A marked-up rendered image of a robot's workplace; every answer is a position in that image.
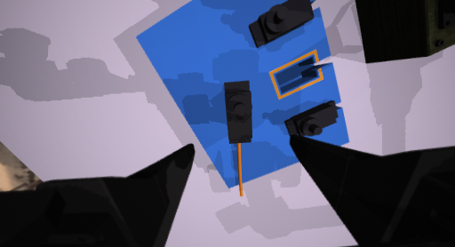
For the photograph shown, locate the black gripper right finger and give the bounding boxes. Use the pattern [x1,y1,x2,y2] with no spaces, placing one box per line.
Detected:
[289,134,455,244]

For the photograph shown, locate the blue flat panel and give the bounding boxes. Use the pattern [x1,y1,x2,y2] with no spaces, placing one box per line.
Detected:
[136,0,350,188]

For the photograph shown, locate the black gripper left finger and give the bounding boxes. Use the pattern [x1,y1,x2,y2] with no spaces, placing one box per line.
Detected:
[36,144,195,247]

